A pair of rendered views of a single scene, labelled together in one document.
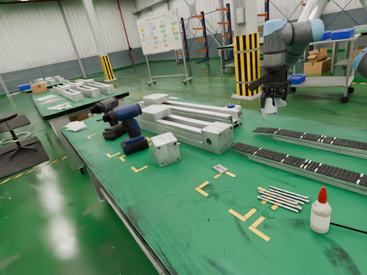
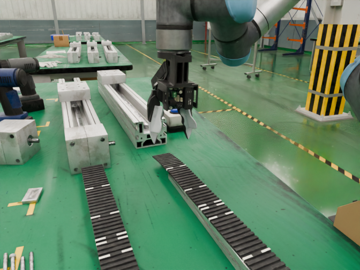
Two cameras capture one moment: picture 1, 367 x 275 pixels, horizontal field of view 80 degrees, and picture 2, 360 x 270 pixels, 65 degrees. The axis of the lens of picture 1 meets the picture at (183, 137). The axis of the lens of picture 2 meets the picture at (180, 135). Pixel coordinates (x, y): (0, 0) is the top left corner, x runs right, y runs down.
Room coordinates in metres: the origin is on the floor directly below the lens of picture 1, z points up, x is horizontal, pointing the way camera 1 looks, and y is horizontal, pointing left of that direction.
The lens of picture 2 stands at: (0.24, -0.56, 1.14)
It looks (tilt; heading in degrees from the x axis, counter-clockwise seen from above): 22 degrees down; 16
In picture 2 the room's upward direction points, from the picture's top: straight up
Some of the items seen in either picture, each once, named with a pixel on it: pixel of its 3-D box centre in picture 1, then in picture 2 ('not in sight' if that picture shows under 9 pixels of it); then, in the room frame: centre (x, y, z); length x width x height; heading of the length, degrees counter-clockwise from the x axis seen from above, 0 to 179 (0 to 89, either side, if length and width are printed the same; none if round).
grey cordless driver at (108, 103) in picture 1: (106, 120); (15, 85); (1.18, 0.40, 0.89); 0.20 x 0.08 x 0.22; 146
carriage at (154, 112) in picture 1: (154, 114); (74, 94); (1.19, 0.13, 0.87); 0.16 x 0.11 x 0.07; 38
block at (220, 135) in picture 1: (219, 136); (92, 147); (0.84, -0.15, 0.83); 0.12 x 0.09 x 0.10; 128
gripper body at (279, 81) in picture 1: (276, 81); (175, 80); (0.83, -0.39, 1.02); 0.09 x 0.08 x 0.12; 38
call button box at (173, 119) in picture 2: (230, 112); (173, 120); (1.16, -0.28, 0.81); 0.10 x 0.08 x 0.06; 128
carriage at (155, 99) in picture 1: (156, 100); (111, 79); (1.50, 0.14, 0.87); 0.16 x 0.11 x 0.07; 38
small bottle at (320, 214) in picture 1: (321, 208); not in sight; (0.36, -0.27, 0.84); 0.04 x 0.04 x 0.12
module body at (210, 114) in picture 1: (181, 111); (122, 101); (1.30, -0.02, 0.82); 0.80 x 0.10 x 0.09; 38
